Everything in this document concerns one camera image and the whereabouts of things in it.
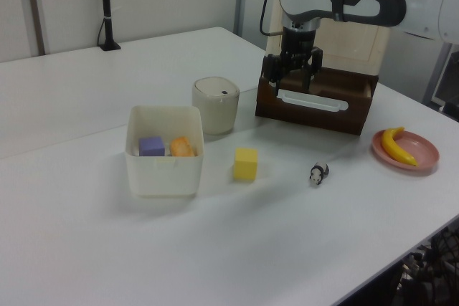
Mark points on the cream toy cabinet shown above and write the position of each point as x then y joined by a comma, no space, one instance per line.
358,48

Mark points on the yellow toy banana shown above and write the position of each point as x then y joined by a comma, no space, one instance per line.
392,148

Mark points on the yellow cube block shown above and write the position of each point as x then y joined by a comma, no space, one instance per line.
245,164

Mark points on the beige lidded canister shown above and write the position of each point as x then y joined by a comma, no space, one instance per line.
215,105

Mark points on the pink plate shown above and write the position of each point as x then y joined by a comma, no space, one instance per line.
419,152

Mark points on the purple cube block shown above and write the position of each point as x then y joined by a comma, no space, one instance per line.
151,146

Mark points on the black pole stand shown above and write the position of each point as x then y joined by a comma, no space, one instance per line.
106,8

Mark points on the brown wooden drawer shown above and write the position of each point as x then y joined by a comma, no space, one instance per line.
312,119

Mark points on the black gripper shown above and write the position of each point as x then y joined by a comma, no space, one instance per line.
298,42

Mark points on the orange toy bread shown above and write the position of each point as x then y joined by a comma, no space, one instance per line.
182,147

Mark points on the small panda toy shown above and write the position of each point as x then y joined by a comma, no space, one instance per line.
318,173

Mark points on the white square plastic bin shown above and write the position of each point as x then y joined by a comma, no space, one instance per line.
163,173

